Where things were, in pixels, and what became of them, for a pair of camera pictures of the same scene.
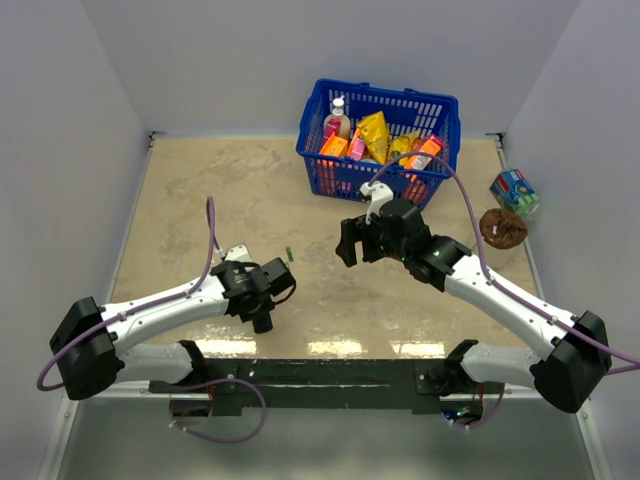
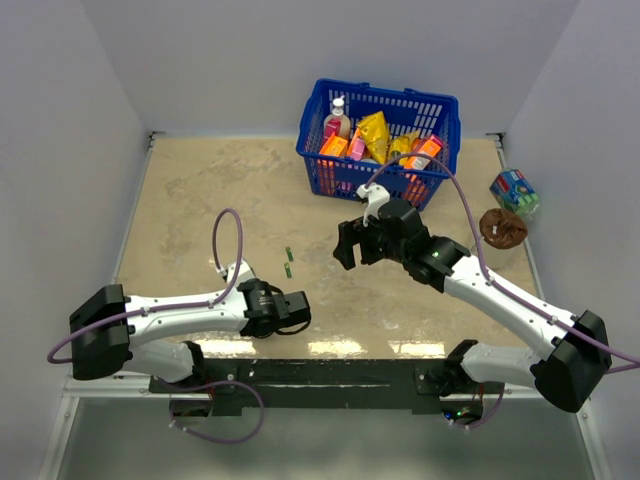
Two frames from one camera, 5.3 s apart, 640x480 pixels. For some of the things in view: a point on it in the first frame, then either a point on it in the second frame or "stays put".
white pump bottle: [337, 122] stays put
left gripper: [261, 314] to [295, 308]
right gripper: [354, 230] stays put
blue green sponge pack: [514, 192] stays put
